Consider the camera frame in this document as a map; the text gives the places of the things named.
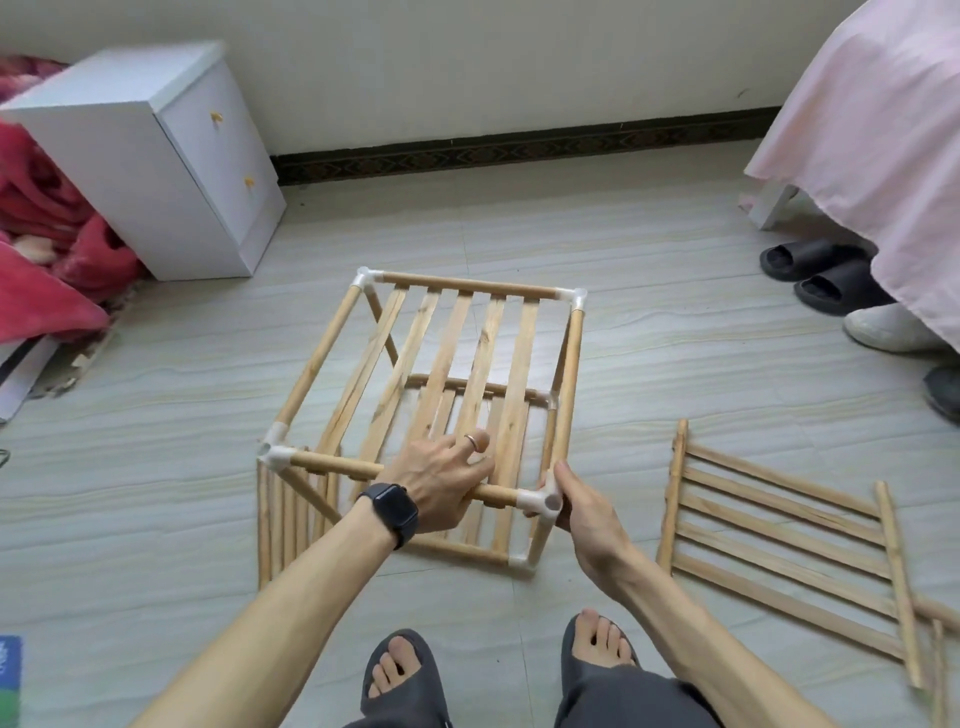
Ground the person's right hand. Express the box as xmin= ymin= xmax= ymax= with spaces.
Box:
xmin=552 ymin=459 xmax=639 ymax=594

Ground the person's left hand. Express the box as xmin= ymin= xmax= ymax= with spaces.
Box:
xmin=375 ymin=430 xmax=497 ymax=534

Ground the single wooden stick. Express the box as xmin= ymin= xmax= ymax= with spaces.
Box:
xmin=525 ymin=514 xmax=554 ymax=564
xmin=274 ymin=285 xmax=366 ymax=440
xmin=279 ymin=465 xmax=347 ymax=527
xmin=547 ymin=304 xmax=587 ymax=489

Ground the pile of wooden dowels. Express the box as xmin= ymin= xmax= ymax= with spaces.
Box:
xmin=255 ymin=457 xmax=339 ymax=590

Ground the person's left forearm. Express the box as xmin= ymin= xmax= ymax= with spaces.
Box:
xmin=132 ymin=510 xmax=399 ymax=728

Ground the person's right forearm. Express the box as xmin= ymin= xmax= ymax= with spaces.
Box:
xmin=600 ymin=555 xmax=842 ymax=728

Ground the person's black sandal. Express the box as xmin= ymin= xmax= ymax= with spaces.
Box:
xmin=559 ymin=607 xmax=644 ymax=699
xmin=360 ymin=628 xmax=455 ymax=728

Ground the black smartwatch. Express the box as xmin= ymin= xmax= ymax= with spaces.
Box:
xmin=357 ymin=481 xmax=422 ymax=551

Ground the black slipper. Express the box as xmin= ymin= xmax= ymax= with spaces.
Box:
xmin=759 ymin=240 xmax=872 ymax=284
xmin=795 ymin=258 xmax=902 ymax=317

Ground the white shoe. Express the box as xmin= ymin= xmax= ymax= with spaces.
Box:
xmin=843 ymin=303 xmax=954 ymax=354

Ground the white bed leg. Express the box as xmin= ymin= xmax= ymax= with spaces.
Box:
xmin=745 ymin=180 xmax=800 ymax=231

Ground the dark shoe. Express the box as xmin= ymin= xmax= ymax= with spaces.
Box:
xmin=922 ymin=360 xmax=960 ymax=425

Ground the white box cabinet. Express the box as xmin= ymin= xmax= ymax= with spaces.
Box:
xmin=0 ymin=40 xmax=287 ymax=282

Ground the flat white box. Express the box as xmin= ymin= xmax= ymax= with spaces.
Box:
xmin=0 ymin=337 xmax=59 ymax=425

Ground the red fleece blanket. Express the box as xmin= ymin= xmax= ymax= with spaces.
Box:
xmin=0 ymin=57 xmax=144 ymax=344

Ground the pink ruffled bed skirt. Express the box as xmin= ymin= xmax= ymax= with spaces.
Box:
xmin=745 ymin=0 xmax=960 ymax=350

